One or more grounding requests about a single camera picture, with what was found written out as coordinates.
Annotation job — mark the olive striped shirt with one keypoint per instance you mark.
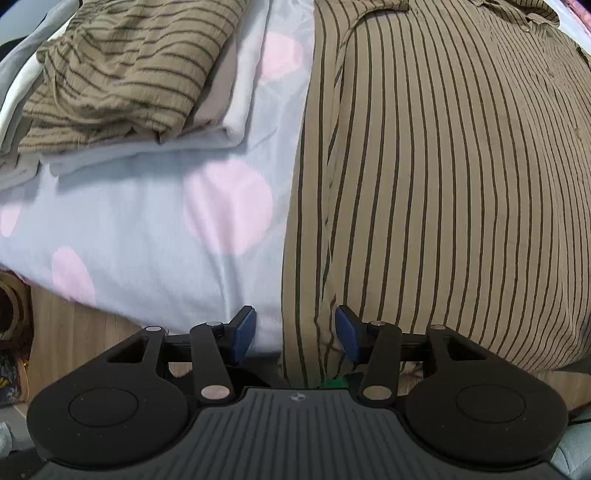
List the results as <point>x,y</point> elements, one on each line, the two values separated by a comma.
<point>438,184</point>

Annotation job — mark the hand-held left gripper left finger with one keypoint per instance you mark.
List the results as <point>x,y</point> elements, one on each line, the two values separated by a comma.
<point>244,332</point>

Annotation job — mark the person's blue jeans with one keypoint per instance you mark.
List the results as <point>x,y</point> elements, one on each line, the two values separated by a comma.
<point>572,447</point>

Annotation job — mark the pale blue folded garment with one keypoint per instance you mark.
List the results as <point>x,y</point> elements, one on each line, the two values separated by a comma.
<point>27,50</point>

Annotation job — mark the small green object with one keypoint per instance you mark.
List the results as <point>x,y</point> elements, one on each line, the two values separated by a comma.
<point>332,384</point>

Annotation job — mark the folded olive striped garment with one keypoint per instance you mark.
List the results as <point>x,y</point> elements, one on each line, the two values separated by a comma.
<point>129,69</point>

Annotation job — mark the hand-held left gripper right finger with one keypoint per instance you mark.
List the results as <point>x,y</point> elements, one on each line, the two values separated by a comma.
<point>346,332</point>

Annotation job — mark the stack of folded clothes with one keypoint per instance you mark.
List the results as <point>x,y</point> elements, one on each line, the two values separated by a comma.
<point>244,83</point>

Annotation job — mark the brown patterned object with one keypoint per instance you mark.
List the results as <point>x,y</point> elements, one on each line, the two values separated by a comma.
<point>14,314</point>

